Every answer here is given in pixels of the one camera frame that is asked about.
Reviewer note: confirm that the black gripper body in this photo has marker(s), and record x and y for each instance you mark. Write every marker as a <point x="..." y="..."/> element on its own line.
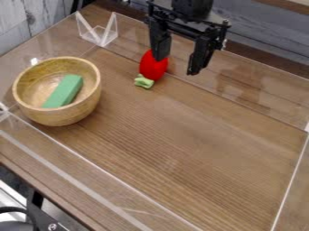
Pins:
<point x="190" y="18"/>

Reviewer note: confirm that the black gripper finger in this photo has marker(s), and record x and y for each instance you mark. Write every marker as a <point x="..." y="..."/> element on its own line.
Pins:
<point x="201" y="56"/>
<point x="160" y="39"/>

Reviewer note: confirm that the green rectangular block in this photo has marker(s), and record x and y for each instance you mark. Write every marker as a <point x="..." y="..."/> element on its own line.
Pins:
<point x="66" y="91"/>

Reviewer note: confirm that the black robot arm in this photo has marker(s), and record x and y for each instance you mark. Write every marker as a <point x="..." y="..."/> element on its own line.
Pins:
<point x="190" y="19"/>

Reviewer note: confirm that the brown wooden bowl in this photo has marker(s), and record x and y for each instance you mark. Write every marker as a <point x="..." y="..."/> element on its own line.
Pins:
<point x="37" y="83"/>

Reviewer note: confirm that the red plush strawberry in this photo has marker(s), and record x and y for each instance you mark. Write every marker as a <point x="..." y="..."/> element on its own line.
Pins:
<point x="152" y="70"/>

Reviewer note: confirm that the clear acrylic corner bracket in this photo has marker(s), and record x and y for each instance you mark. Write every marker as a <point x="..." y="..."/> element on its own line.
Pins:
<point x="98" y="35"/>

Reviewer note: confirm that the black table leg bracket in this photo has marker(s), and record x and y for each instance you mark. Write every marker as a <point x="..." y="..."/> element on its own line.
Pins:
<point x="46" y="223"/>

